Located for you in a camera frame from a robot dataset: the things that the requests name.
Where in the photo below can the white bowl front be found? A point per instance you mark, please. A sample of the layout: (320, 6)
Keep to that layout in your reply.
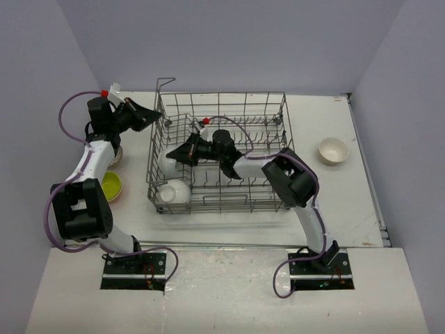
(175, 192)

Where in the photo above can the white bowl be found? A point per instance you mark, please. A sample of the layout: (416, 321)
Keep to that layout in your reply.
(167, 165)
(175, 192)

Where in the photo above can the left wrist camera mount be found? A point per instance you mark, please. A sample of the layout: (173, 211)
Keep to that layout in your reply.
(113, 94)

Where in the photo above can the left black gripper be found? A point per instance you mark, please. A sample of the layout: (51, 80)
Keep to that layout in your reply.
(140, 115)

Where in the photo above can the grey wire dish rack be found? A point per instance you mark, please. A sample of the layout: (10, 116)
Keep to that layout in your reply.
(258, 122)

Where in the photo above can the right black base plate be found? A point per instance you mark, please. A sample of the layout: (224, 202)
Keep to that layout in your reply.
(305, 276)

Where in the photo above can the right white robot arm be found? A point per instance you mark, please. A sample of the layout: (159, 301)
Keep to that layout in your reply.
(292, 180)

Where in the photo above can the yellow-green bowl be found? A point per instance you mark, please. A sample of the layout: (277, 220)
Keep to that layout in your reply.
(111, 186)

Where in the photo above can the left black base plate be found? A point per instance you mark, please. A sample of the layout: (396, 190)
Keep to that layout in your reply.
(144, 272)

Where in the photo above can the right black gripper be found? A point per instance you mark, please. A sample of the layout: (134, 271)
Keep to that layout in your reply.
(188, 154)

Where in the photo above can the orange bowl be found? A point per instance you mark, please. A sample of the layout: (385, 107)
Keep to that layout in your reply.
(120, 196)

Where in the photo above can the brown patterned bowl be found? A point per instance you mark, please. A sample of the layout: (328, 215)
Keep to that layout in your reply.
(117, 157)

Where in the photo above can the beige ceramic bowl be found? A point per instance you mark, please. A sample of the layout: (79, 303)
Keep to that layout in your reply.
(332, 151)

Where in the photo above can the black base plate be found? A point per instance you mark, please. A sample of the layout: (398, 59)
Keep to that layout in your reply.
(144, 272)
(305, 276)

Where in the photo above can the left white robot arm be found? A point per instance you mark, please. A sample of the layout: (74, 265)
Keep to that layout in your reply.
(77, 214)

